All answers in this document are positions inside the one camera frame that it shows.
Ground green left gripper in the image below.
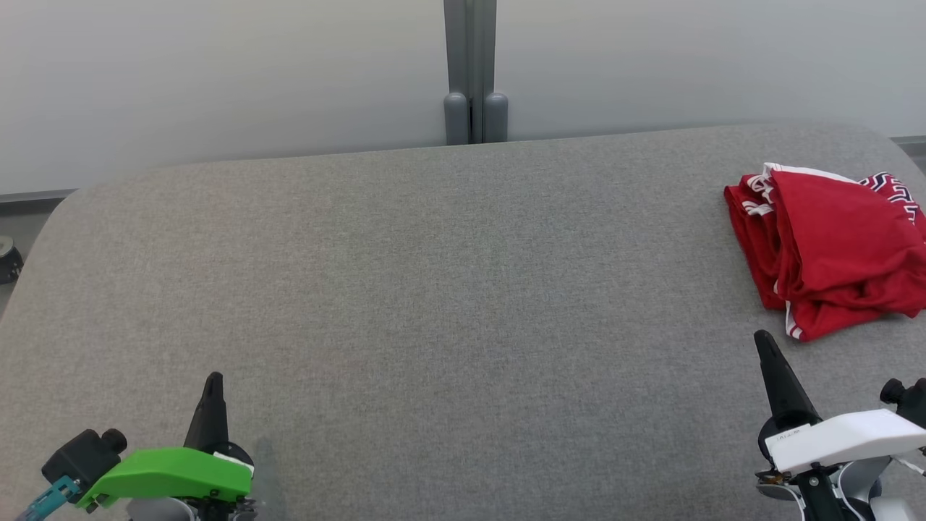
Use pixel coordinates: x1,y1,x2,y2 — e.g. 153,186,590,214
76,373,254,511

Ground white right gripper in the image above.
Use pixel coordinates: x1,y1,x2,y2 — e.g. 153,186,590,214
754,331,926,478

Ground red shorts with number 23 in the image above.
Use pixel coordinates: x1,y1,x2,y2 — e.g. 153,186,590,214
768,168,926,321

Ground red jersey with white trim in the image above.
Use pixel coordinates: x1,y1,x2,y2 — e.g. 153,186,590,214
723,163,926,342

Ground black cable with teal connector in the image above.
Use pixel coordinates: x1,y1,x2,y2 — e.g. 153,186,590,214
14,476,80,521

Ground grey vertical post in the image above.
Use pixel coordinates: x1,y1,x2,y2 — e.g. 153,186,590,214
443,0,509,145

